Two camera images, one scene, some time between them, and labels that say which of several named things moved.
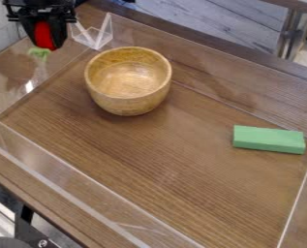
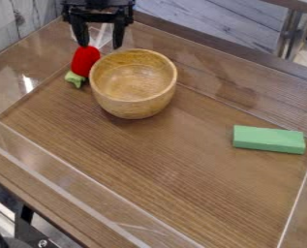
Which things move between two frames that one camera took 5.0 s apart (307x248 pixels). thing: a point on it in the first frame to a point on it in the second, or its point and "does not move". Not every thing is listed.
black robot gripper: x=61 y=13 to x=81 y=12
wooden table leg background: x=297 y=27 does not move
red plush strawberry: x=43 y=41 to x=85 y=57
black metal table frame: x=25 y=232 does not move
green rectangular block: x=269 y=139 does not move
